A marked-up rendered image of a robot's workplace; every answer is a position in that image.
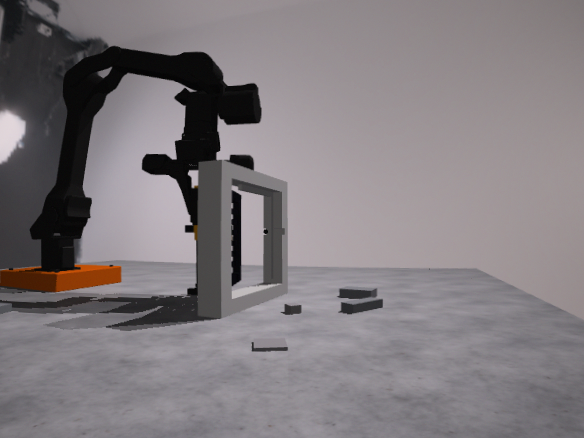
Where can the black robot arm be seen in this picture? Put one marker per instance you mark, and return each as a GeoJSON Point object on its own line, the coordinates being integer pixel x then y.
{"type": "Point", "coordinates": [66, 209]}

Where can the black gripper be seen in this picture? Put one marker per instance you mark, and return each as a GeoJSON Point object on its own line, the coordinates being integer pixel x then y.
{"type": "Point", "coordinates": [161, 164]}

